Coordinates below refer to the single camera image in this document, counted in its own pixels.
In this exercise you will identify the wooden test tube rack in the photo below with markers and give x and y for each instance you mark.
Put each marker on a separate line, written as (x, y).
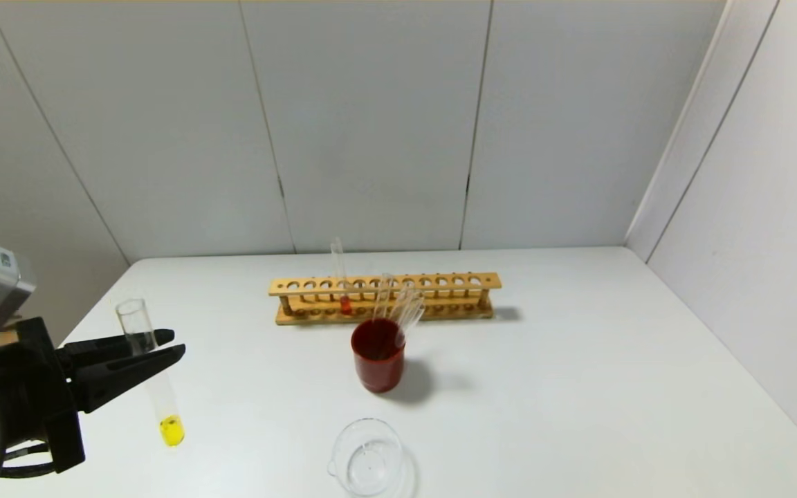
(454, 280)

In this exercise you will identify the test tube with red pigment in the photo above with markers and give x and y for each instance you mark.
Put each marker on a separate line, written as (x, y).
(339, 266)

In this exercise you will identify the empty glass test tube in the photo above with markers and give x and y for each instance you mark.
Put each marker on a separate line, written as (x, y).
(404, 304)
(409, 321)
(383, 297)

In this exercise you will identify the clear glass beaker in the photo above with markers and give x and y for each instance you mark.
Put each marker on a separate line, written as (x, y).
(367, 460)

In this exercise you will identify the test tube with yellow pigment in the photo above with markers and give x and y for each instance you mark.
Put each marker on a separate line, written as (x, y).
(171, 430)

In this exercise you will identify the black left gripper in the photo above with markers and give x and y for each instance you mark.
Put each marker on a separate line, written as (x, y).
(48, 387)

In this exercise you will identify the red plastic cup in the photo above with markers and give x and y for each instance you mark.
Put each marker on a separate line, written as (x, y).
(379, 370)

